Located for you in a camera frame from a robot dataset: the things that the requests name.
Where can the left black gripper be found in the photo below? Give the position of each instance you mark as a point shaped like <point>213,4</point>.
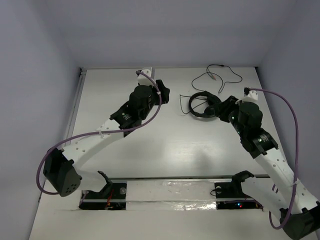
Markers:
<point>161,88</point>

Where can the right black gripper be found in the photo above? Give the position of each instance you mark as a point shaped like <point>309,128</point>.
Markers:
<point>229,102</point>

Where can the black headphones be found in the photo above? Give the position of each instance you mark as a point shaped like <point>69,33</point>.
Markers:
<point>209,99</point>

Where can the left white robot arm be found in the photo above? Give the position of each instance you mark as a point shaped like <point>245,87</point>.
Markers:
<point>61,167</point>

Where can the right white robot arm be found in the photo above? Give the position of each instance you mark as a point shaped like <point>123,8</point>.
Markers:
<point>297,210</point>

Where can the white taped cover panel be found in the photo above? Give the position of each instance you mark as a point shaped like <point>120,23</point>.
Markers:
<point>170,195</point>

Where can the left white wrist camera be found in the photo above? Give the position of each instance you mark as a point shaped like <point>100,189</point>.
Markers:
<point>148,71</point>

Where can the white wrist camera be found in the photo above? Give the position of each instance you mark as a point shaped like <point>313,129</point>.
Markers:
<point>148,71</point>
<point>250,95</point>

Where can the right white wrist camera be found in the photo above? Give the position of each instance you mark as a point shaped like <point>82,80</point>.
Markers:
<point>250,95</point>

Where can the aluminium rail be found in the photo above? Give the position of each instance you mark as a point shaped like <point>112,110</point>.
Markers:
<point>213,177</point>

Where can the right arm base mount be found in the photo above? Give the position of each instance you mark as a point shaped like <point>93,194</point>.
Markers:
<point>229,195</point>

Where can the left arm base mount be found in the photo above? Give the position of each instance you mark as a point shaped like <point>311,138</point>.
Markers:
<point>112,197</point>

